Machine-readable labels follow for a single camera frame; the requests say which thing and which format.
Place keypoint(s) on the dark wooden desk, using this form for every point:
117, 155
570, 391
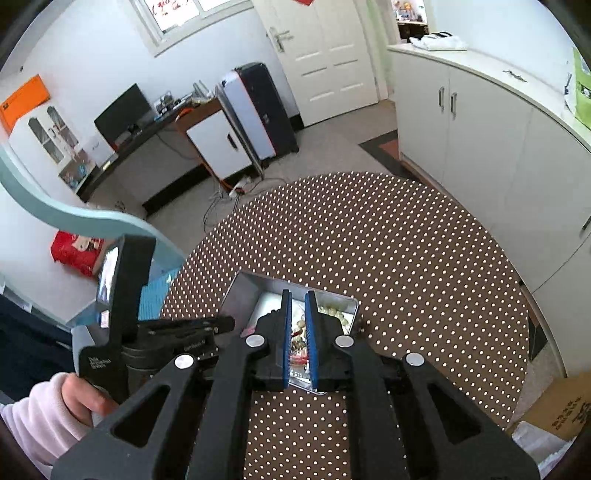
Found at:
134, 147

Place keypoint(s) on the white glass door cabinet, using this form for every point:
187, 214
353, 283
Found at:
51, 138

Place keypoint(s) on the white power strip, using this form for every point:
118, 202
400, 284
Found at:
239, 187

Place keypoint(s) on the white plastic bag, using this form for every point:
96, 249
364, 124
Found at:
540, 443

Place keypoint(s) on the dark door mat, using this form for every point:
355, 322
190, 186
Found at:
388, 147

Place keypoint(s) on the light teal bed frame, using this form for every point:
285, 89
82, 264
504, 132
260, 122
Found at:
92, 217

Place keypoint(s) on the silver metal tin box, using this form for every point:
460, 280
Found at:
240, 295

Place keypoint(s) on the dark blue cloth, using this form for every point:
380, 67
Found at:
27, 341

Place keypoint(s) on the small white cabinet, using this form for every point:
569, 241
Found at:
217, 143

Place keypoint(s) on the cardboard box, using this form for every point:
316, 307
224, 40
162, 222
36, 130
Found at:
561, 401

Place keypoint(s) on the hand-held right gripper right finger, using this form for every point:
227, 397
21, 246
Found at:
311, 341

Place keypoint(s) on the green white packet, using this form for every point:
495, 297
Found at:
581, 92

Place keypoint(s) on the person's left hand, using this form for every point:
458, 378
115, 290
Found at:
85, 399

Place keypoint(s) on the long white cabinet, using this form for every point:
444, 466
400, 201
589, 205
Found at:
489, 152

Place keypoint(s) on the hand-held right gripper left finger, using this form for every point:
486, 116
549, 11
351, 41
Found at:
286, 341

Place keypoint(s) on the black and white suitcase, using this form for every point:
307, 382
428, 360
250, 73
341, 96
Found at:
263, 110

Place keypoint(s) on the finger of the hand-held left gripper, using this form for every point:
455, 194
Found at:
198, 327

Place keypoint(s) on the red packet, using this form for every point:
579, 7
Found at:
74, 251

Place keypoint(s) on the white folded cloth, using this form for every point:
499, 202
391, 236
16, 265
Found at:
438, 41

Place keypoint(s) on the black monitor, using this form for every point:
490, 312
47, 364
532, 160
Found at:
123, 113

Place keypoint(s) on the white door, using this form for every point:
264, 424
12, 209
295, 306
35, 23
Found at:
323, 55

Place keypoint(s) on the window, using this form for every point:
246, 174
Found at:
184, 14

